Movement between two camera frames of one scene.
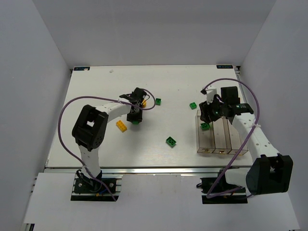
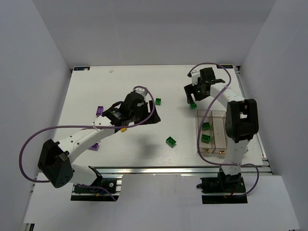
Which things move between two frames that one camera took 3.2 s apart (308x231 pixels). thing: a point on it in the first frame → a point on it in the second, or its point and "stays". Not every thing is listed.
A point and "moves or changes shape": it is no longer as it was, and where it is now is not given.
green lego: (205, 126) stays
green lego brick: (171, 142) stays
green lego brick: (135, 122) moves or changes shape
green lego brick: (193, 105) stays
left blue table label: (81, 68) stays
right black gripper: (207, 113) → (192, 90)
